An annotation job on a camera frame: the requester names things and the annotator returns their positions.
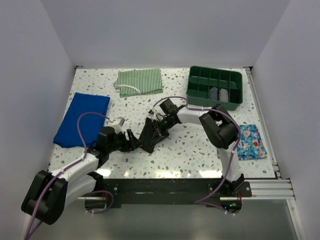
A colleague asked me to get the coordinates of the green striped underwear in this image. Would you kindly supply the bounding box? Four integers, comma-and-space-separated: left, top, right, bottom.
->
113, 68, 163, 98

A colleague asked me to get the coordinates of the blue floral underwear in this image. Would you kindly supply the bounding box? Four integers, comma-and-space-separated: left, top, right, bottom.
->
216, 124, 268, 161

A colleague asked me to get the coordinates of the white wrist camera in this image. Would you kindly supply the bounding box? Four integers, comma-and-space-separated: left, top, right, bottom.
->
148, 108, 163, 120
108, 117, 126, 133

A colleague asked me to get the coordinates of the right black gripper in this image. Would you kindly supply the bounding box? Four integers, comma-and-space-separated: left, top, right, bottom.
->
150, 116, 177, 146

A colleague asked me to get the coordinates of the aluminium frame rail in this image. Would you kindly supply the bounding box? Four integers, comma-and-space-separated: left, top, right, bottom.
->
244, 67, 296, 201

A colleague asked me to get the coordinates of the black pinstriped underwear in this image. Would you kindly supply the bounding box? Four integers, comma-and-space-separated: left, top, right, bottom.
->
139, 117, 165, 154

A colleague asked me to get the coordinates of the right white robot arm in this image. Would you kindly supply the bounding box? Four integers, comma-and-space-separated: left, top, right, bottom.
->
151, 97, 244, 197

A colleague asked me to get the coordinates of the blue folded underwear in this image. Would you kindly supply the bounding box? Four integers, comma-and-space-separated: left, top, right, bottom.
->
53, 92, 110, 148

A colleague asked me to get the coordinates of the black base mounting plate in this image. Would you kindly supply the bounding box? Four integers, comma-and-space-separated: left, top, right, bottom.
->
84, 178, 252, 212

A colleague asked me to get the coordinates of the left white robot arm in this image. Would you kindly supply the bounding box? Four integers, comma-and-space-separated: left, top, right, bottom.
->
21, 126, 142, 225

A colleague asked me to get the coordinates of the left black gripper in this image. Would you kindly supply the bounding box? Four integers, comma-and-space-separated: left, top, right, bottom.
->
106, 128, 142, 153

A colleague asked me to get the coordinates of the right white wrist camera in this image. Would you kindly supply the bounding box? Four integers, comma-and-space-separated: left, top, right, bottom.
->
148, 108, 163, 120

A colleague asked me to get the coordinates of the green divided storage bin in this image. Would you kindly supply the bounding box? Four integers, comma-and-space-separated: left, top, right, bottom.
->
186, 65, 243, 111

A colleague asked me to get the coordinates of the rolled blue striped underwear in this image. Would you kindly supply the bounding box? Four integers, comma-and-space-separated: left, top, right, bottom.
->
208, 86, 219, 101

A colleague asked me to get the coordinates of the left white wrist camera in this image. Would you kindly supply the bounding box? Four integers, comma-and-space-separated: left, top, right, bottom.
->
108, 117, 126, 133

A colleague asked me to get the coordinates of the rolled grey striped underwear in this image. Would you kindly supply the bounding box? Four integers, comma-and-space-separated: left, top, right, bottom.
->
219, 88, 229, 103

